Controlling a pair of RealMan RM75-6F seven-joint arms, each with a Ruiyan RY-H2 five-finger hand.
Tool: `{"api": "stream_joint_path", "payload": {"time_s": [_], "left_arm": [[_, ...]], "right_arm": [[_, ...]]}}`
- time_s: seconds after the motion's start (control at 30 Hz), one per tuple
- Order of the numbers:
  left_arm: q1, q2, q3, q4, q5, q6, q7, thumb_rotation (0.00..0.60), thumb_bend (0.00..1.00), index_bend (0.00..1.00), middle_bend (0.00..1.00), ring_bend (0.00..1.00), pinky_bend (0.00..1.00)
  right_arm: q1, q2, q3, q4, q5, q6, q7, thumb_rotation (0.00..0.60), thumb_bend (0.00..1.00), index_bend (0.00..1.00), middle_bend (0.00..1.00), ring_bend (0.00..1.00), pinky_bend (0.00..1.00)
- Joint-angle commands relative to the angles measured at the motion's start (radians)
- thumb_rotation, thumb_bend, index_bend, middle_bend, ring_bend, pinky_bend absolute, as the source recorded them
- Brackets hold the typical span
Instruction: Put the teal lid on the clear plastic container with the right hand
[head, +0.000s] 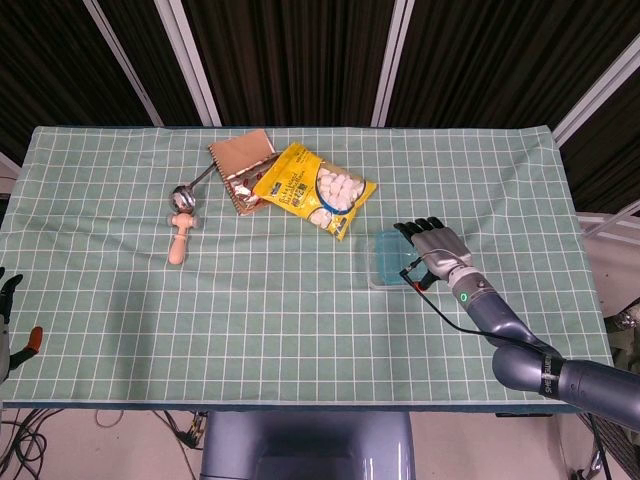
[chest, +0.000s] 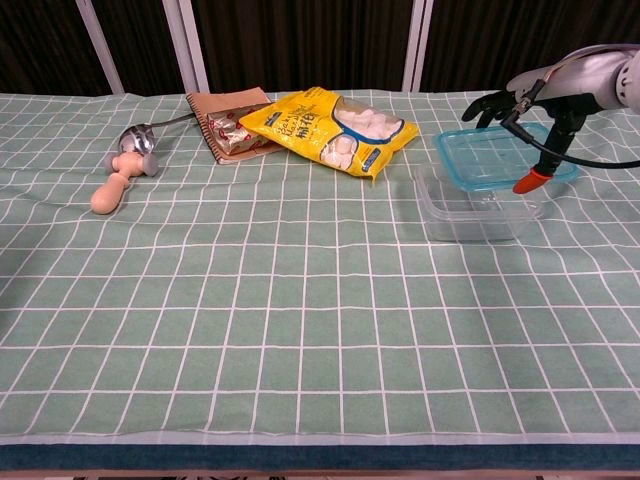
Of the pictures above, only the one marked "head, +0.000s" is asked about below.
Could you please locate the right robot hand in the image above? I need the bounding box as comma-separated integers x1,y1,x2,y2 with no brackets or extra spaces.
393,216,474,292

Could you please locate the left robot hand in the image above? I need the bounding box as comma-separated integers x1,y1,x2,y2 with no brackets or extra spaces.
0,267,45,384

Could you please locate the blue plastic lid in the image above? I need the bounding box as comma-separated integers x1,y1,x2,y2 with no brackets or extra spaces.
373,228,426,290

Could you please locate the clear plastic container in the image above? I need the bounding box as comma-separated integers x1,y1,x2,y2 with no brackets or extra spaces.
366,236,426,292

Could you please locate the green checked tablecloth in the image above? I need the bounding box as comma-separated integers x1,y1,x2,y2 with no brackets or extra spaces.
0,124,621,409

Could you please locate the yellow marshmallow bag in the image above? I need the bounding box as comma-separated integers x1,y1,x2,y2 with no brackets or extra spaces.
251,141,378,242

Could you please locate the silver red snack packet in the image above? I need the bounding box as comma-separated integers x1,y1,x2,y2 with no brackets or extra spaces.
227,159,281,211

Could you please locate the metal soup ladle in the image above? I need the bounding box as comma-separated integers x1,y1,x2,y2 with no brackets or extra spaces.
169,164,217,214

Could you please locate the black pleated curtain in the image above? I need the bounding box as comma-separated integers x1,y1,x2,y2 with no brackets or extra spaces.
0,0,640,216

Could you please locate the grey robot torso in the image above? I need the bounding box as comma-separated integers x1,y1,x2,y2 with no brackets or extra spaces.
199,410,416,480

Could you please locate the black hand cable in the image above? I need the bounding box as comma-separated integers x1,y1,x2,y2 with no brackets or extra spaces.
399,254,611,480

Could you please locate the black floor cable bundle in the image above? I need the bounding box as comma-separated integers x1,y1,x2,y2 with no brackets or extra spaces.
0,407,69,480

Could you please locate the white metal frame rail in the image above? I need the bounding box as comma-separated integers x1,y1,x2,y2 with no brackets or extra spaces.
574,199,640,246

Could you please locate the slanted white frame post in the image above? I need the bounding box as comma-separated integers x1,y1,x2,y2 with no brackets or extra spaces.
82,0,165,127

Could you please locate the wide white frame post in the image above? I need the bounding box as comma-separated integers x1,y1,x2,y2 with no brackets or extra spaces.
153,0,223,127

